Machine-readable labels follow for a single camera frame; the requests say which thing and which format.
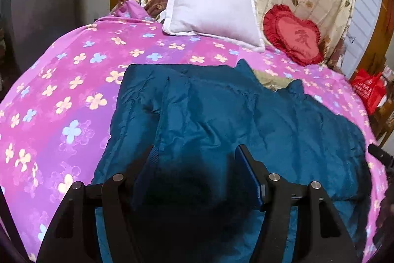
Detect person's right hand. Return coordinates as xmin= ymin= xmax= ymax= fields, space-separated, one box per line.
xmin=373 ymin=184 xmax=393 ymax=248

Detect grey refrigerator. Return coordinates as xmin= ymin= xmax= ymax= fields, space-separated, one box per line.
xmin=1 ymin=0 xmax=76 ymax=73

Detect pink floral bedsheet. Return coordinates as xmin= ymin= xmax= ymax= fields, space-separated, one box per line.
xmin=1 ymin=1 xmax=375 ymax=260

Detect red shopping bag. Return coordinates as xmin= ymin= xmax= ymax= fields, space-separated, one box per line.
xmin=351 ymin=69 xmax=387 ymax=115

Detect white pillow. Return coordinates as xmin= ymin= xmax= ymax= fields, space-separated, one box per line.
xmin=162 ymin=0 xmax=265 ymax=52

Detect red heart cushion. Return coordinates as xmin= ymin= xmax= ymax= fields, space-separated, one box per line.
xmin=263 ymin=5 xmax=323 ymax=66

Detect teal puffer jacket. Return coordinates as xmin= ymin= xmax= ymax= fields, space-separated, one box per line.
xmin=94 ymin=61 xmax=371 ymax=262

